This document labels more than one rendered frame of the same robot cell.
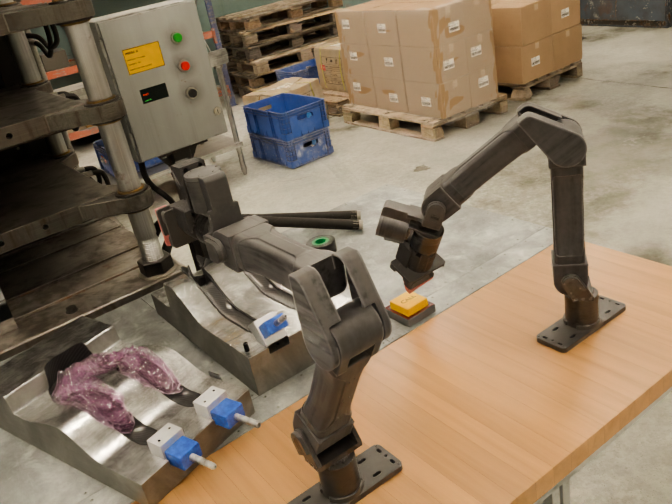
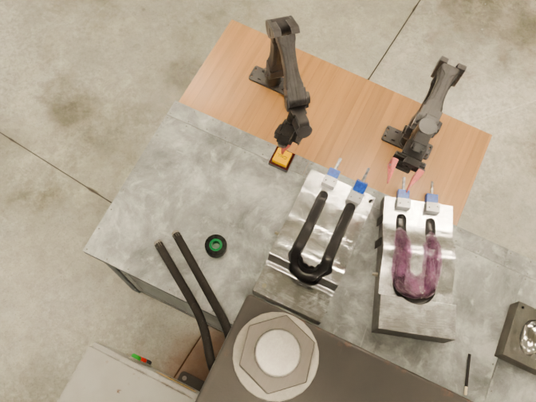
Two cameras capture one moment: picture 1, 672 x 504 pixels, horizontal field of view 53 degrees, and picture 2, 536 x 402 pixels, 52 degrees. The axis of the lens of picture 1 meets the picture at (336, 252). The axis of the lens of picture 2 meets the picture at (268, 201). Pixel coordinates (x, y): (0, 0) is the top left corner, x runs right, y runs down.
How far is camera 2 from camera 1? 226 cm
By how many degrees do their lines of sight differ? 78
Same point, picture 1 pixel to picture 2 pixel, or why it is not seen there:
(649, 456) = not seen: hidden behind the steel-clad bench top
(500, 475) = (377, 94)
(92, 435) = (446, 243)
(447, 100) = not seen: outside the picture
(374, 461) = (391, 135)
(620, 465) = not seen: hidden behind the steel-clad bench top
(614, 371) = (305, 67)
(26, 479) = (462, 285)
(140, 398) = (416, 238)
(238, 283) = (316, 242)
